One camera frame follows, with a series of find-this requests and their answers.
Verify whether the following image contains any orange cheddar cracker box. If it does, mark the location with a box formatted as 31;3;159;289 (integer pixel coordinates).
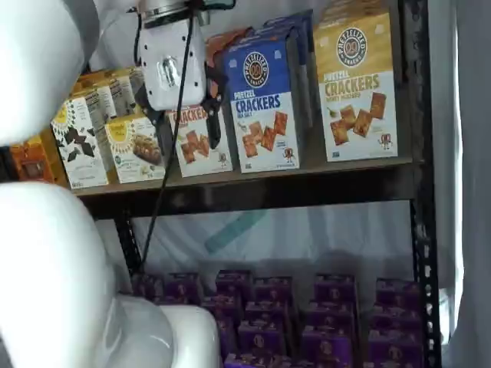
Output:
167;105;234;179

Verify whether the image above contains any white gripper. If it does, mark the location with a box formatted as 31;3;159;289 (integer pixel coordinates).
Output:
134;15;228;156

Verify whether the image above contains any grey fabric curtain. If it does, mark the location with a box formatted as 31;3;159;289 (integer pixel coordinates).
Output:
425;0;491;368

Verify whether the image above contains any orange Revival snack box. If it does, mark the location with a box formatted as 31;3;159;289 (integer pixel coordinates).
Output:
8;133;58;186

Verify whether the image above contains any purple snack box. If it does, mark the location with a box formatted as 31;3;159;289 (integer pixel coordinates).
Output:
236;320;285;358
216;270;253;304
271;356;305;368
166;271;201;304
374;278;422;307
223;352;270;368
367;329;423;368
244;301;288;330
133;273;166;303
371;302;422;334
214;317;239;358
313;273;357;307
300;327;354;368
305;301;354;334
200;293;242;326
254;276;294;307

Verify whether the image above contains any blue sea salt cracker box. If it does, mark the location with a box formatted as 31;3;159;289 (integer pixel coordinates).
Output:
223;39;301;174

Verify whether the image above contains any yellow orange snack box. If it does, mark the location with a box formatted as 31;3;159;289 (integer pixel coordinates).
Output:
38;128;69;187

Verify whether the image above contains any white backdrop sheet teal logo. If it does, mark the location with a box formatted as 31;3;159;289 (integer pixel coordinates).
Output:
88;0;417;278

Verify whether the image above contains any brown wooden shelf board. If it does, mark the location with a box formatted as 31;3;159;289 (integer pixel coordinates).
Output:
72;156;415;197

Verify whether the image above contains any yellow honey mustard cracker box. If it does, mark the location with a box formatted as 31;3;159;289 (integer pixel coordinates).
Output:
313;11;400;163

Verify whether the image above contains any yellow white cookie bar box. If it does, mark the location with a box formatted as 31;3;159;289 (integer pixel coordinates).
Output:
102;113;166;185

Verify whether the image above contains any white box dark crackers picture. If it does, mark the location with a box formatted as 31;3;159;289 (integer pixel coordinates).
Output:
51;95;111;189

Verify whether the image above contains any black cable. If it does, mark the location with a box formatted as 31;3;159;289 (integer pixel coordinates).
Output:
132;0;197;278

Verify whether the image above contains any black metal shelf rack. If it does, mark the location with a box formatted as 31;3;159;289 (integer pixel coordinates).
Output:
72;0;442;368

